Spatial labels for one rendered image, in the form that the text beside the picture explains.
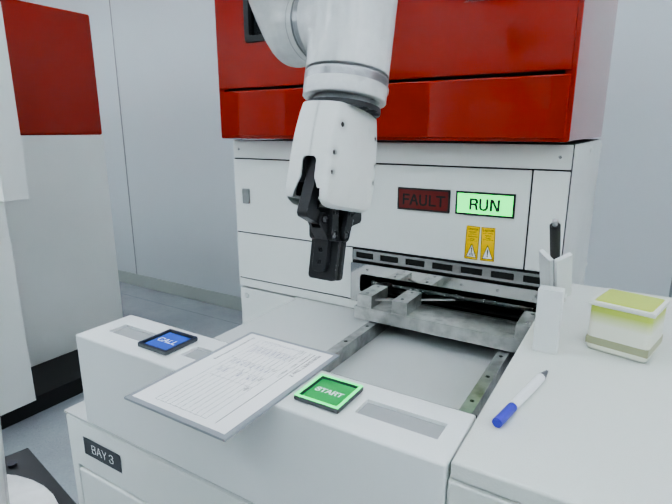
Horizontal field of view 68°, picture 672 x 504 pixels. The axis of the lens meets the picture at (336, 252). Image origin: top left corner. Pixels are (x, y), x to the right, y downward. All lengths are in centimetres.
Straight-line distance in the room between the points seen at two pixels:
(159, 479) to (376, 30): 62
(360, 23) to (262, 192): 86
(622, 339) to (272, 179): 87
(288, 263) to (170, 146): 262
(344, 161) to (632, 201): 210
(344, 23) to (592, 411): 45
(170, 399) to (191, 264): 328
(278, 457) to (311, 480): 4
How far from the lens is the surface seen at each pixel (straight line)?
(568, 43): 96
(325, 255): 49
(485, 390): 83
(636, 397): 64
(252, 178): 132
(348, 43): 49
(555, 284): 70
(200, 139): 359
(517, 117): 96
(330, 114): 47
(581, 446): 53
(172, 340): 72
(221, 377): 61
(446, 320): 101
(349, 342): 96
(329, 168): 46
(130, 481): 84
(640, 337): 71
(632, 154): 248
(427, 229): 108
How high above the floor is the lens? 124
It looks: 14 degrees down
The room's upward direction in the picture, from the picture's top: straight up
